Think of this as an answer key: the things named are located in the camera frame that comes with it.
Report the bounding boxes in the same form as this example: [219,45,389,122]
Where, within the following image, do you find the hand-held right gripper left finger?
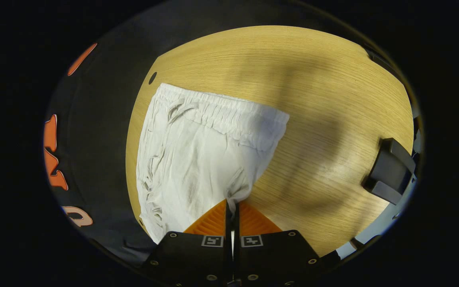
[140,199,233,287]

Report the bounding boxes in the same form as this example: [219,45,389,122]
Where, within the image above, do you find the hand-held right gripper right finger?
[233,201,322,287]

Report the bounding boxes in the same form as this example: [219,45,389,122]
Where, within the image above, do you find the white jeans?
[136,83,290,244]

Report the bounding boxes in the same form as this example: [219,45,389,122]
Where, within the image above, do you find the black plastic stand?
[362,138,416,205]

